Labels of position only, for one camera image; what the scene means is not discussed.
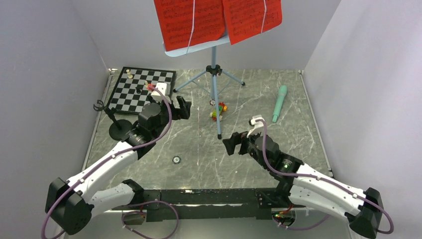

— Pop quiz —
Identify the red sheet music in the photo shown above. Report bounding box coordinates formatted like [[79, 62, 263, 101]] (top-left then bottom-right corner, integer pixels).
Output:
[[222, 0, 283, 45], [154, 0, 226, 51]]

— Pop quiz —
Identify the purple cable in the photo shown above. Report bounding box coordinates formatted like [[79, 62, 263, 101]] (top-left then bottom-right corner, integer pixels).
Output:
[[41, 86, 180, 239], [256, 119, 395, 235]]

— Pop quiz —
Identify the cream chess piece back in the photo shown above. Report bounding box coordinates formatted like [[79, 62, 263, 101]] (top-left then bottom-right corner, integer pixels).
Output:
[[126, 69, 133, 79]]

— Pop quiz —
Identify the light blue music stand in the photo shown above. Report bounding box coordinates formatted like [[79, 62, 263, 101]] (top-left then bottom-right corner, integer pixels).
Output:
[[165, 33, 246, 139]]

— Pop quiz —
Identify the black microphone stand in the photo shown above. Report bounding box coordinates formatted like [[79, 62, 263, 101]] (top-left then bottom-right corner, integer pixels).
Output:
[[93, 100, 132, 141]]

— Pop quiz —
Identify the blue white poker chip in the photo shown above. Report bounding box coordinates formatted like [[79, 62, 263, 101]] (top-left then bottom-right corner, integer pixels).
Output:
[[172, 156, 181, 164]]

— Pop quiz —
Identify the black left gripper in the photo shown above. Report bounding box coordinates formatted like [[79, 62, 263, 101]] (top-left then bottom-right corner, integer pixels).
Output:
[[148, 94, 191, 139]]

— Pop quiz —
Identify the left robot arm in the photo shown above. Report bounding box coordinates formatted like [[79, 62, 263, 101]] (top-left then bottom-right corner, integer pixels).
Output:
[[45, 96, 192, 235]]

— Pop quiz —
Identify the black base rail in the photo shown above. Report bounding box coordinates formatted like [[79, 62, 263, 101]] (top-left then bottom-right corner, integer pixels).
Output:
[[110, 188, 307, 222]]

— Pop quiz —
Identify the mint green microphone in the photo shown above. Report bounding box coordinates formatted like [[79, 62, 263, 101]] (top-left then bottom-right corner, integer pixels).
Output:
[[272, 85, 288, 123]]

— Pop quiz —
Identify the right red sheet music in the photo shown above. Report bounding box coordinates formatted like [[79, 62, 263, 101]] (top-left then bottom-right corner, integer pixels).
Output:
[[222, 0, 283, 45]]

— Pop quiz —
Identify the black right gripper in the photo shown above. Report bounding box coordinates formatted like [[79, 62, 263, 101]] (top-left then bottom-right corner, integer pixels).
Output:
[[223, 126, 270, 169]]

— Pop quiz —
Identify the black white chessboard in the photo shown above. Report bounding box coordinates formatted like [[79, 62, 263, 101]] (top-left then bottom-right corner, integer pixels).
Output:
[[107, 67, 176, 115]]

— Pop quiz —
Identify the colourful toy brick car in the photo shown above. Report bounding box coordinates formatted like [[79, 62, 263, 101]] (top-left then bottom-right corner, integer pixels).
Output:
[[210, 102, 227, 121]]

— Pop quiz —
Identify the left red sheet music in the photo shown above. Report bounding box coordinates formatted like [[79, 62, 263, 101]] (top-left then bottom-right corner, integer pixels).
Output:
[[154, 0, 226, 51]]

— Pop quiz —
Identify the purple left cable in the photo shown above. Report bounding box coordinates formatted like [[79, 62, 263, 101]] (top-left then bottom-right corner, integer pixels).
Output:
[[41, 86, 180, 239]]

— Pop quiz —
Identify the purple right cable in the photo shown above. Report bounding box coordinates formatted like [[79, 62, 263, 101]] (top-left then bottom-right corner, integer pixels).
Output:
[[256, 119, 395, 235]]

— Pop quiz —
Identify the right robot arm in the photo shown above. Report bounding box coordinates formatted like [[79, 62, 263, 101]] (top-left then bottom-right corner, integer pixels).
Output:
[[222, 132, 383, 239]]

